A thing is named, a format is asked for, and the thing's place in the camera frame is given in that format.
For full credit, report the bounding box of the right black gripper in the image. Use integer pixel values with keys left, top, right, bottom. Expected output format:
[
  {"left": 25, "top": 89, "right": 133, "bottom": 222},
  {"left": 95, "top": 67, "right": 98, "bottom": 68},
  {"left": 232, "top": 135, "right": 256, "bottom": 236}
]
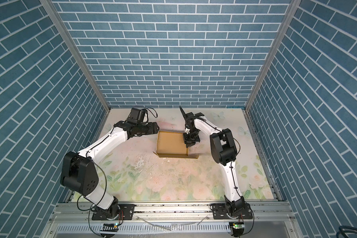
[{"left": 182, "top": 130, "right": 200, "bottom": 148}]

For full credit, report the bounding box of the brown cardboard box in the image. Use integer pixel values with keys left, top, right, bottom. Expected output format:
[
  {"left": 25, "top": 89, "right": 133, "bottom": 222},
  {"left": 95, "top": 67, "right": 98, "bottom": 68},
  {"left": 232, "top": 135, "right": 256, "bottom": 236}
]
[{"left": 154, "top": 131, "right": 199, "bottom": 159}]

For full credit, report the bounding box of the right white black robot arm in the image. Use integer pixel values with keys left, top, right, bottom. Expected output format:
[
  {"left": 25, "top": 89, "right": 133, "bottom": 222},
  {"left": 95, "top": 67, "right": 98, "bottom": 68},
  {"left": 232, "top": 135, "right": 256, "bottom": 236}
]
[{"left": 183, "top": 113, "right": 246, "bottom": 214}]

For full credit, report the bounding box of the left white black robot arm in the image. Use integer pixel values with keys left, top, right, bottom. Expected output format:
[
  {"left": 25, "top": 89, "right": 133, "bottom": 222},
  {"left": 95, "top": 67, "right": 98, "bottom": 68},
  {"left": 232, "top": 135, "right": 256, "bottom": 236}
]
[{"left": 60, "top": 121, "right": 159, "bottom": 211}]

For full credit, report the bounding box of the right green circuit board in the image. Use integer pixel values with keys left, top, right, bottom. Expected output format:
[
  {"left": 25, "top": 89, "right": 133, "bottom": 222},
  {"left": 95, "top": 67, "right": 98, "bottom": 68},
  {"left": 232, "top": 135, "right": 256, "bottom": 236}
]
[{"left": 229, "top": 222, "right": 245, "bottom": 231}]

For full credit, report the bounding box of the green circuit board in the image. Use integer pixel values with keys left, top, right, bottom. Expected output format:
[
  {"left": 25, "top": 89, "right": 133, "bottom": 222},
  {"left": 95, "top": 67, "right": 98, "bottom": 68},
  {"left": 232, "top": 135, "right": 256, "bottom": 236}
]
[
  {"left": 100, "top": 223, "right": 119, "bottom": 234},
  {"left": 229, "top": 222, "right": 245, "bottom": 231}
]

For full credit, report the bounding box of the left green circuit board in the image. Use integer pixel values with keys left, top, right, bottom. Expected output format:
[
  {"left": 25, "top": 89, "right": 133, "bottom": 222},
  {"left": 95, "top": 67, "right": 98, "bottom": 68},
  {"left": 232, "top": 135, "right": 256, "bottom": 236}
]
[{"left": 100, "top": 223, "right": 119, "bottom": 234}]

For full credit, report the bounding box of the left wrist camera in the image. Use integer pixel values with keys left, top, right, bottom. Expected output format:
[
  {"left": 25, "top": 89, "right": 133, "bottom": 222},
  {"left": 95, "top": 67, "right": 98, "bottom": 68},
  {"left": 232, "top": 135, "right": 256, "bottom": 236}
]
[{"left": 127, "top": 108, "right": 149, "bottom": 125}]

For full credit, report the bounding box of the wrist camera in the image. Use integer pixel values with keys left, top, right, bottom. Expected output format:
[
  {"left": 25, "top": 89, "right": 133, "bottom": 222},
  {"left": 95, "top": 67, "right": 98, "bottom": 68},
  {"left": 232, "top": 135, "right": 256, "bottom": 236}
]
[
  {"left": 179, "top": 106, "right": 204, "bottom": 129},
  {"left": 127, "top": 108, "right": 149, "bottom": 125}
]

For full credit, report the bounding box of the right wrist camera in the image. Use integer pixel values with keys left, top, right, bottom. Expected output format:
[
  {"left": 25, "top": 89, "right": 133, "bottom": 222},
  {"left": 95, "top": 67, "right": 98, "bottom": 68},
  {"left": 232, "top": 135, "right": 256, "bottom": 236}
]
[{"left": 179, "top": 106, "right": 204, "bottom": 129}]

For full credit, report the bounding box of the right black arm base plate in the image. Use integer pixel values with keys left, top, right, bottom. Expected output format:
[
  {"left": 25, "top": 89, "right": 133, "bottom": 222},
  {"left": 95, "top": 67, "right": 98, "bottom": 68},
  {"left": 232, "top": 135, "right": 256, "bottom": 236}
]
[{"left": 209, "top": 202, "right": 253, "bottom": 220}]

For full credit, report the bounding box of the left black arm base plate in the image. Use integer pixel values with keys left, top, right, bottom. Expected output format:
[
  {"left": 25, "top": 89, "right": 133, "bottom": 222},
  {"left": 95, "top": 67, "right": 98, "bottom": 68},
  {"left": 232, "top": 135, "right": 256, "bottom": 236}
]
[{"left": 91, "top": 204, "right": 135, "bottom": 221}]

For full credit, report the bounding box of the aluminium front rail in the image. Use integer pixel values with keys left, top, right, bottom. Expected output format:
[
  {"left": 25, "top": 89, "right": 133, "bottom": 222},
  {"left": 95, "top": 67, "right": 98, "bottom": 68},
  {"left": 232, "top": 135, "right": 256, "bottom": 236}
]
[{"left": 42, "top": 200, "right": 301, "bottom": 238}]

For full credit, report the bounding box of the black cable bottom right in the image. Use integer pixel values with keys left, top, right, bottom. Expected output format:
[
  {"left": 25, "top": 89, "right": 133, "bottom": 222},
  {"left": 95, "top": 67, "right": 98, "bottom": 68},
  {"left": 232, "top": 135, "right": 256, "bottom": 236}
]
[{"left": 336, "top": 225, "right": 357, "bottom": 238}]

